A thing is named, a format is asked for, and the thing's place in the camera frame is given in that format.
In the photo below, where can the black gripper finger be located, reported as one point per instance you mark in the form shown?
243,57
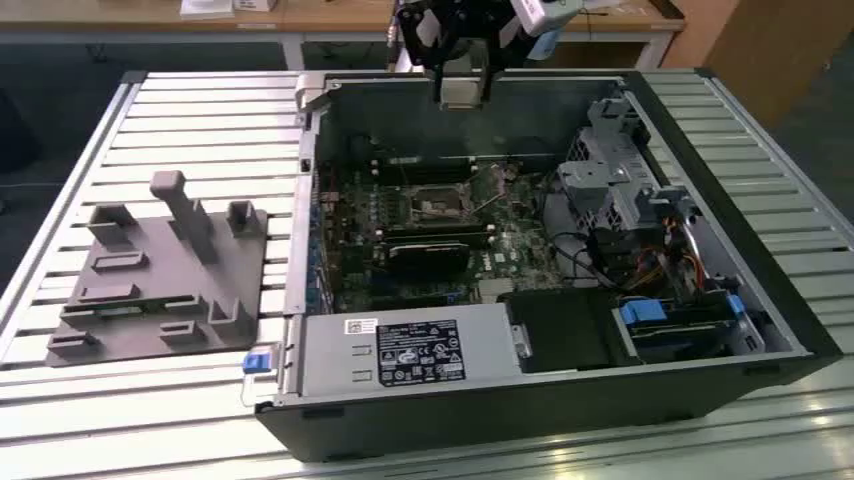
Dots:
494,75
441,85

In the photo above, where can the silver CPU chip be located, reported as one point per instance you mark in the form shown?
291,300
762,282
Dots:
463,92

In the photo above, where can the thin metal locking lever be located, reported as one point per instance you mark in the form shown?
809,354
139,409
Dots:
403,175
490,202

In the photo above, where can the CPU socket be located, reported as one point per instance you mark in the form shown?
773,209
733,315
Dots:
441,205

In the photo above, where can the black installed RAM stick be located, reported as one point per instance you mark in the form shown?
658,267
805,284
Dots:
434,170
434,237

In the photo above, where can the wooden desk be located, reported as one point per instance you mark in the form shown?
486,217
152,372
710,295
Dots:
334,20

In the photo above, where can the silver metal drive cage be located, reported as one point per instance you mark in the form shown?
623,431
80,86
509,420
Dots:
601,175

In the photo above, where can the small white box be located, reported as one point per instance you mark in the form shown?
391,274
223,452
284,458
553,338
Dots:
254,5

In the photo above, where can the black graphics card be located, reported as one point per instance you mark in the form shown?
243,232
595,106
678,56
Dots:
427,257

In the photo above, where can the green motherboard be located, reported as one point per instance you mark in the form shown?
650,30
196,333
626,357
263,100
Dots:
521,250

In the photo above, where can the white cardboard box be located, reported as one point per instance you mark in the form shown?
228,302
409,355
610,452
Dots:
207,10

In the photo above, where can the wooden cabinet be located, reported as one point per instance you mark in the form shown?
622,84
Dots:
768,50

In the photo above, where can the small silver heat sink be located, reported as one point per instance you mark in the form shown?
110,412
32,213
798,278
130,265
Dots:
497,289

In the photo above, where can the hard disk in blue carrier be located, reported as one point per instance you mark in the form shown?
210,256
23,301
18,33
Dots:
641,312

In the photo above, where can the grey parts rack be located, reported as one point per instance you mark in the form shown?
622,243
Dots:
167,270

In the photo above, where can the grey power supply unit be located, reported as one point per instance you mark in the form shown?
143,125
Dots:
334,360

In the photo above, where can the blue plastic clip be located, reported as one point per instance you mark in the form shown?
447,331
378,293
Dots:
736,305

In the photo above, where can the blue case latch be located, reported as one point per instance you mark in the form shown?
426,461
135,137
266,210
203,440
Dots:
256,362

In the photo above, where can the green RAM stick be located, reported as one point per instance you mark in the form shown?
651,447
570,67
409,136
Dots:
150,306

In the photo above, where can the black open PC case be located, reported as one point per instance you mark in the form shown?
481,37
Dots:
467,425

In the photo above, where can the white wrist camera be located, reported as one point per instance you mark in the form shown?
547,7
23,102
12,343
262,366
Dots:
541,17

